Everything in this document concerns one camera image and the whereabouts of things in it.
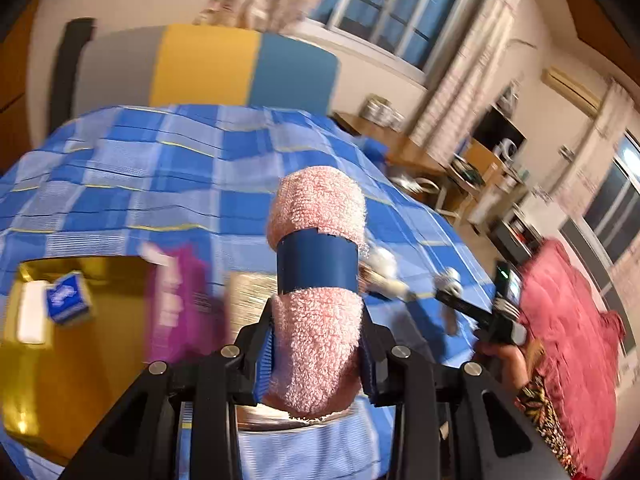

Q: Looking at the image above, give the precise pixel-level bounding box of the black monitor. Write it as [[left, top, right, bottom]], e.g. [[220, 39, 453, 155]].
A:
[[472, 104, 527, 162]]

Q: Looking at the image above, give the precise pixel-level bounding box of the grey yellow blue headboard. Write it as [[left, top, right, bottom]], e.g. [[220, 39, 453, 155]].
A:
[[50, 17, 342, 126]]

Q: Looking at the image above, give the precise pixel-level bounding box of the purple packet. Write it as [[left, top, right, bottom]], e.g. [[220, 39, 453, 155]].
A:
[[144, 244, 227, 367]]

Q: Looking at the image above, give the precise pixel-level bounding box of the pink towel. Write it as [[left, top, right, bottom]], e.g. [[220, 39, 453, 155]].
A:
[[265, 165, 369, 421]]

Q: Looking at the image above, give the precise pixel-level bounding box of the silver tins stack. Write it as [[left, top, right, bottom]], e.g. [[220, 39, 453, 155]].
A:
[[360, 94, 407, 132]]

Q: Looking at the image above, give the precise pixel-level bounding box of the person's right forearm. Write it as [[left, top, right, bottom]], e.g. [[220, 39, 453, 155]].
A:
[[515, 345, 603, 480]]

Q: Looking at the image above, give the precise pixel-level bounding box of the small blue box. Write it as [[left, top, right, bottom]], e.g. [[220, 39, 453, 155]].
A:
[[46, 271, 94, 325]]

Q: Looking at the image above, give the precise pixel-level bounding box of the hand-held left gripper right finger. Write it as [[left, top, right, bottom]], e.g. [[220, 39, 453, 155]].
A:
[[357, 305, 571, 480]]

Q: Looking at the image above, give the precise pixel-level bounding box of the yellow storage box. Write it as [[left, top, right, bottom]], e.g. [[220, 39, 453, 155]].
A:
[[0, 255, 232, 467]]

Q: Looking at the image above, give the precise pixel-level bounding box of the white kettle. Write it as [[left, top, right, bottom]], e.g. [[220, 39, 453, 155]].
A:
[[492, 137, 522, 162]]

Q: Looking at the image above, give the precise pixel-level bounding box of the wall air conditioner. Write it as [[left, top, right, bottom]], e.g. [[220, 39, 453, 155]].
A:
[[542, 67, 602, 117]]

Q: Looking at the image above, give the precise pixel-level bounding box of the person's right hand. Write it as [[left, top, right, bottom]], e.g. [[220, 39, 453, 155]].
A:
[[474, 341, 532, 392]]

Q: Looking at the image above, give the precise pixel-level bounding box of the shiny gold packet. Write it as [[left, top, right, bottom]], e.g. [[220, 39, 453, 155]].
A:
[[225, 272, 279, 332]]

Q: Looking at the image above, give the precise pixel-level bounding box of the white chair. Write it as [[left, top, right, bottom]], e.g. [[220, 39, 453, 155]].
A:
[[399, 174, 462, 222]]

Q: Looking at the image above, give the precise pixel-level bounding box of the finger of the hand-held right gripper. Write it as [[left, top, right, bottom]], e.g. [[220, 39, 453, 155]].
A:
[[359, 246, 413, 302], [434, 266, 493, 337]]

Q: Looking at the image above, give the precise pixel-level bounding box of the wooden desk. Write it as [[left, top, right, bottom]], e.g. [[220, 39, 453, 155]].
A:
[[332, 112, 502, 222]]

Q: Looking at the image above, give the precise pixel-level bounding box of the side window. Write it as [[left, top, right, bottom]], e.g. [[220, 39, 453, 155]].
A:
[[559, 130, 640, 312]]

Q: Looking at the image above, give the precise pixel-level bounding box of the red blanket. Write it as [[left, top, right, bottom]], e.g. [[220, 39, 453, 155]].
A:
[[519, 239, 629, 480]]

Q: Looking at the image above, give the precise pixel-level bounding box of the white flat packet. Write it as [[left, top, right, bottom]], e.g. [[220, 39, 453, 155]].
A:
[[17, 280, 52, 346]]

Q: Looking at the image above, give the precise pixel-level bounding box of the blue plaid bedsheet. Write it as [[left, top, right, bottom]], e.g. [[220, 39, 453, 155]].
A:
[[0, 104, 497, 480]]

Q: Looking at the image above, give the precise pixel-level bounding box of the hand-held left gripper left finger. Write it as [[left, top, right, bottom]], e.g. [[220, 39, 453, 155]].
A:
[[57, 305, 276, 480]]

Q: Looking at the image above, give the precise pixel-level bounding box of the large window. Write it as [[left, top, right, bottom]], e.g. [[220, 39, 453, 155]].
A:
[[304, 0, 502, 77]]

